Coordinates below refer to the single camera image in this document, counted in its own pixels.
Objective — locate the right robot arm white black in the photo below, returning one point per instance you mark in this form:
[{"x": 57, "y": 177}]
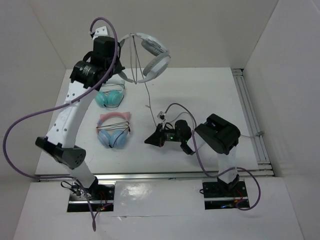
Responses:
[{"x": 219, "y": 134}]

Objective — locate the teal white cat-ear headphones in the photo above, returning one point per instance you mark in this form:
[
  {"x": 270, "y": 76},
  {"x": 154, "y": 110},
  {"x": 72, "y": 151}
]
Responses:
[{"x": 111, "y": 94}]

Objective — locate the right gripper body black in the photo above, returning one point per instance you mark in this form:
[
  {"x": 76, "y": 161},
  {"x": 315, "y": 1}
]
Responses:
[{"x": 170, "y": 135}]

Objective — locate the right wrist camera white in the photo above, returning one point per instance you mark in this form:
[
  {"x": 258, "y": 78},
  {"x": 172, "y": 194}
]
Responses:
[{"x": 161, "y": 116}]

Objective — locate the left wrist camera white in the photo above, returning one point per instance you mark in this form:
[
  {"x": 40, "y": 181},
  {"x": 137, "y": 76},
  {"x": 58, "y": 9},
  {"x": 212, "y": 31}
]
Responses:
[{"x": 100, "y": 32}]

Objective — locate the aluminium rail front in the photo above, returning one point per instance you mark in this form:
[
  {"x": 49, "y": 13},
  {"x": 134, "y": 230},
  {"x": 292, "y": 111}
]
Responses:
[{"x": 265, "y": 172}]

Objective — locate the pink blue cat-ear headphones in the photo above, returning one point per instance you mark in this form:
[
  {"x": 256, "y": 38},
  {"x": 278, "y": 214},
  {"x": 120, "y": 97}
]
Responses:
[{"x": 113, "y": 135}]

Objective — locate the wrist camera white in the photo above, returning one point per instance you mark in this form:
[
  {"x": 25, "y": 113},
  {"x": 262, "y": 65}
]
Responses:
[
  {"x": 100, "y": 32},
  {"x": 161, "y": 116}
]

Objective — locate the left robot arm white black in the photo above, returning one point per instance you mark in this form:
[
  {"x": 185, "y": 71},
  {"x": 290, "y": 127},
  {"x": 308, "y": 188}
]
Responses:
[{"x": 86, "y": 79}]

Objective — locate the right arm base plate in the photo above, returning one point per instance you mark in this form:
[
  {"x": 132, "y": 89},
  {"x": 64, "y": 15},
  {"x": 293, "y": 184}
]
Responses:
[{"x": 215, "y": 199}]

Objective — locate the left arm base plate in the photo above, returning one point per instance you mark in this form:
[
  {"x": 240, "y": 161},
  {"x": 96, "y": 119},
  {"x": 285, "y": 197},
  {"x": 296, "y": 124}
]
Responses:
[{"x": 77, "y": 202}]

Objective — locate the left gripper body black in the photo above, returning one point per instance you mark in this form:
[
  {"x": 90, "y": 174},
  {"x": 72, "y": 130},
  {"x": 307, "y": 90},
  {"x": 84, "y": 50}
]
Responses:
[{"x": 118, "y": 67}]

